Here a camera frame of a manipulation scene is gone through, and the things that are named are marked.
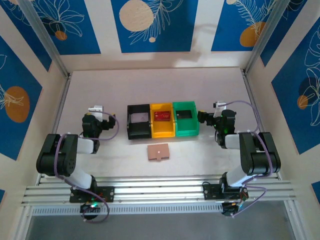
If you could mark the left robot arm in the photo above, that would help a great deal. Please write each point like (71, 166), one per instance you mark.
(50, 155)

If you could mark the black plastic bin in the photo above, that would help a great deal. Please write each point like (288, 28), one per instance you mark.
(138, 132)

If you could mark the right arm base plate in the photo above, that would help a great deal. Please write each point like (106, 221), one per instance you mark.
(210, 192)

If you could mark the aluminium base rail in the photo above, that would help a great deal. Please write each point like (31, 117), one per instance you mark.
(162, 190)

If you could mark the aluminium side rail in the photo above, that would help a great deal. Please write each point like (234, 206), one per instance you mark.
(55, 125)
(249, 87)

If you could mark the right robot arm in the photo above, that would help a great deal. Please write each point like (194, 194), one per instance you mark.
(257, 160)

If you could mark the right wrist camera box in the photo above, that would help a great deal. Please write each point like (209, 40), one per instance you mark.
(220, 103)

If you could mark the black VIP card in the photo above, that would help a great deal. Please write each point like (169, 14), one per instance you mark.
(184, 113)

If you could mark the yellow plastic bin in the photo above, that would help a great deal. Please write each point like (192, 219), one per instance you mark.
(162, 130)

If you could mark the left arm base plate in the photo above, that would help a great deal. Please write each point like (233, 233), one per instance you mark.
(108, 193)

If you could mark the silver white card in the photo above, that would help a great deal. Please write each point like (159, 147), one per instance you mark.
(139, 117)

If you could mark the aluminium frame post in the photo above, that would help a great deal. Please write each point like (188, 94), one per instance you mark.
(265, 37)
(46, 37)

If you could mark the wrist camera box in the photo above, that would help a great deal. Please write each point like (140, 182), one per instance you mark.
(96, 109)
(220, 103)

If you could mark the green plastic bin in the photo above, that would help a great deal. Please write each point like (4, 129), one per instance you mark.
(186, 128)

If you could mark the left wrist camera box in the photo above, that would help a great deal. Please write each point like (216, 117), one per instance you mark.
(96, 109)

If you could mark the red VIP card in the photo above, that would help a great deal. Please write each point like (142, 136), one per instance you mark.
(162, 115)

